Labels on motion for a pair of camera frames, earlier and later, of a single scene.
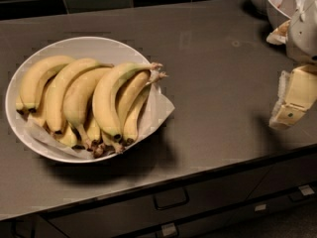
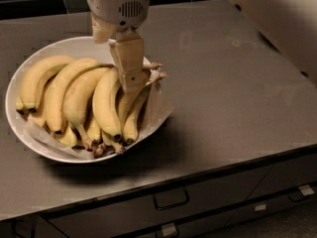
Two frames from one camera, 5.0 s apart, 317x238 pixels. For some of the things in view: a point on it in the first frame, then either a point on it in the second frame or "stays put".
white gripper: (303, 34) -> (116, 8)
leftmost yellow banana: (34, 78) stays put
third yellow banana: (76, 101) stays put
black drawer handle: (171, 198) stays put
